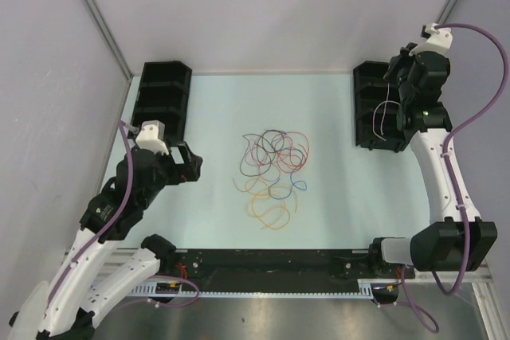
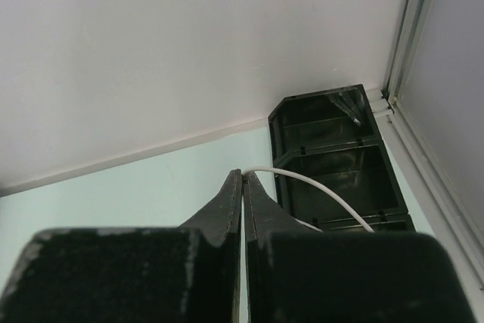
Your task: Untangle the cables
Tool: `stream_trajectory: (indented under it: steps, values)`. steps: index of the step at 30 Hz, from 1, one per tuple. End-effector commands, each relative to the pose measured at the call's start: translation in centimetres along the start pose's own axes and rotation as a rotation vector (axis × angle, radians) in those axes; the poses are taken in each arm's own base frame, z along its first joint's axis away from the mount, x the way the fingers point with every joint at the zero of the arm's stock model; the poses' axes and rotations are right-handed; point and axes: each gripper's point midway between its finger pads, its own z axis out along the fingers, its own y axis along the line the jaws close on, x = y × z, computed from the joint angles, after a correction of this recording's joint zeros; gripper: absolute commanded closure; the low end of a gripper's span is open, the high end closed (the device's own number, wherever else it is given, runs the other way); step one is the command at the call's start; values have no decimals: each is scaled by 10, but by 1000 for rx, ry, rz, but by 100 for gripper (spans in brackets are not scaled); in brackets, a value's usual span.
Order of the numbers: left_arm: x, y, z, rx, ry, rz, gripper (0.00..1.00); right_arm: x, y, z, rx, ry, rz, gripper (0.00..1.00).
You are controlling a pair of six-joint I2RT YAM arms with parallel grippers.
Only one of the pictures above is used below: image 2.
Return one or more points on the right aluminium frame post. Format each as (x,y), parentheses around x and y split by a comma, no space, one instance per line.
(436,81)

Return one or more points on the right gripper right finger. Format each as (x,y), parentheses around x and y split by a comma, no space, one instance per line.
(298,274)

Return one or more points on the right black compartment bin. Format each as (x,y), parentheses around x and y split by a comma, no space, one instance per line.
(332,137)

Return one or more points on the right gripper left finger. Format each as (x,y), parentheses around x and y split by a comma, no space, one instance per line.
(189,273)

